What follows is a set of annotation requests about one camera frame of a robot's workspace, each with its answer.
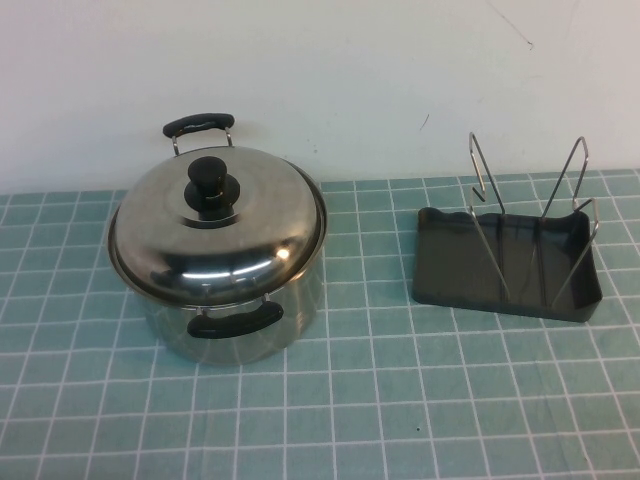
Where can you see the stainless steel lid black knob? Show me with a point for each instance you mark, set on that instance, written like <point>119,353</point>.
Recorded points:
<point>225,260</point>

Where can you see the green white grid tablecloth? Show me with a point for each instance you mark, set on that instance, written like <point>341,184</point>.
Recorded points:
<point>350,400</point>

